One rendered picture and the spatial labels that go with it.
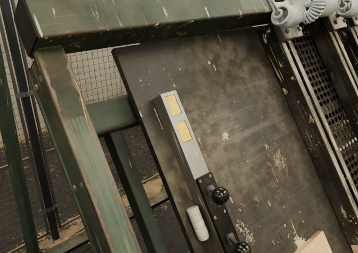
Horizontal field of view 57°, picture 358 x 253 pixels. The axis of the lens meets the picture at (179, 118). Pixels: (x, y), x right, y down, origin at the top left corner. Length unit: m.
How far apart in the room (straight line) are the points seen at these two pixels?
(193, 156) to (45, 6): 0.45
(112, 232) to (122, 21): 0.44
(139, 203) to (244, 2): 0.65
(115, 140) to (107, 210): 0.21
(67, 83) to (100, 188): 0.22
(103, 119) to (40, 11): 0.27
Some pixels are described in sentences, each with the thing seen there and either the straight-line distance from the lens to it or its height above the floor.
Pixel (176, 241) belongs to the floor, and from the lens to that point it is 2.97.
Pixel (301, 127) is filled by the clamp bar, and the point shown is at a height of 1.50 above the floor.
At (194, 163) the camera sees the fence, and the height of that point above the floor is 1.56.
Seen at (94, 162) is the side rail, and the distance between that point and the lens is 0.68.
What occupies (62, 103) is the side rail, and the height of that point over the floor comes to 1.75.
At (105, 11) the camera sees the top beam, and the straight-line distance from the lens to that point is 0.76.
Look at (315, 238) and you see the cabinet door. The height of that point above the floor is 1.24.
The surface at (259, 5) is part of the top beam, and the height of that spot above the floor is 1.90.
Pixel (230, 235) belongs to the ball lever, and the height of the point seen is 1.41.
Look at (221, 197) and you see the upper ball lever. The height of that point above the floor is 1.55.
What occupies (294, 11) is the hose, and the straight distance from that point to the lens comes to 1.02.
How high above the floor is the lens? 1.94
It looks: 20 degrees down
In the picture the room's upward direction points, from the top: 3 degrees counter-clockwise
